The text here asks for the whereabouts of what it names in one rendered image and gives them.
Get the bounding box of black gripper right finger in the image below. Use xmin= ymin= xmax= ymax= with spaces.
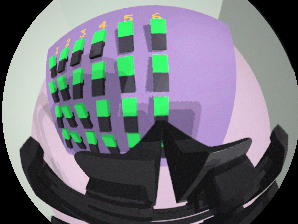
xmin=161 ymin=120 xmax=253 ymax=204

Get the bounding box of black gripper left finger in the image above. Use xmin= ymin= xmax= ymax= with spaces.
xmin=74 ymin=120 xmax=162 ymax=206

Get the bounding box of purple switch panel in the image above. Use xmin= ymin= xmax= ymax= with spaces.
xmin=45 ymin=6 xmax=237 ymax=156

